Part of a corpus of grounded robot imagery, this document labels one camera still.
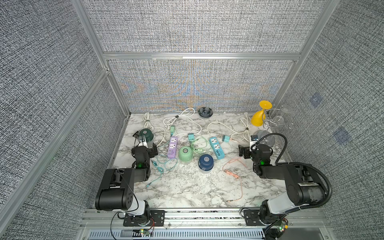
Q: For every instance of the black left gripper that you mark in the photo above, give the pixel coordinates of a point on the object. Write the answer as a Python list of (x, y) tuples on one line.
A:
[(152, 151)]

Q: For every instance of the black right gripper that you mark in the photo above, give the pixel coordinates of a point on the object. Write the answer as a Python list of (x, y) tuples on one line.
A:
[(246, 150)]

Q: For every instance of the teal usb wall adapter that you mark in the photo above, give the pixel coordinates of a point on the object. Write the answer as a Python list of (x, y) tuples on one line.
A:
[(226, 138)]

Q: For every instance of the navy blue meat grinder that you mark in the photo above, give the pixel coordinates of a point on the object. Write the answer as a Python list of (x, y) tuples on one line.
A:
[(206, 163)]

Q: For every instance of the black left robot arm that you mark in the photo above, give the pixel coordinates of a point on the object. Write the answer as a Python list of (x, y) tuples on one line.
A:
[(116, 190)]

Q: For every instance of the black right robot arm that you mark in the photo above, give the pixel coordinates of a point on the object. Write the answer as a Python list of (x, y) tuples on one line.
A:
[(306, 186)]

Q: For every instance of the dark green meat grinder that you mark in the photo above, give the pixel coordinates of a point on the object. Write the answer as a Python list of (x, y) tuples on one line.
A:
[(146, 132)]

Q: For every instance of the light green meat grinder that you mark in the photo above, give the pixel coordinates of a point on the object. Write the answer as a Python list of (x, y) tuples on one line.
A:
[(186, 155)]

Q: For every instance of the purple power strip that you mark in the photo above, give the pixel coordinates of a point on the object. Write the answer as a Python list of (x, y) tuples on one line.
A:
[(172, 150)]

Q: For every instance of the yellow plastic goblet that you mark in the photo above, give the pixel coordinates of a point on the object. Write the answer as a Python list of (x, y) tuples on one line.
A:
[(259, 117)]

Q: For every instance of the clear wine glass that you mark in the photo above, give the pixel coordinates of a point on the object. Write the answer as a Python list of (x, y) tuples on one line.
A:
[(278, 121)]

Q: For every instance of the teal power strip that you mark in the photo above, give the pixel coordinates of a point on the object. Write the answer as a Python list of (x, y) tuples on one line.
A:
[(216, 147)]

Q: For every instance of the teal usb adapter middle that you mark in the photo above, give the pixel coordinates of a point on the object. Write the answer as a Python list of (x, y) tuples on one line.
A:
[(191, 137)]

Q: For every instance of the black grinder blade lid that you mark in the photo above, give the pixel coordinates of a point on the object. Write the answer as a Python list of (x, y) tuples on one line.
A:
[(205, 112)]

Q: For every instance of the chrome wire glass rack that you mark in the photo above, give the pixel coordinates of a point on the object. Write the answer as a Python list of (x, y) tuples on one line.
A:
[(283, 110)]

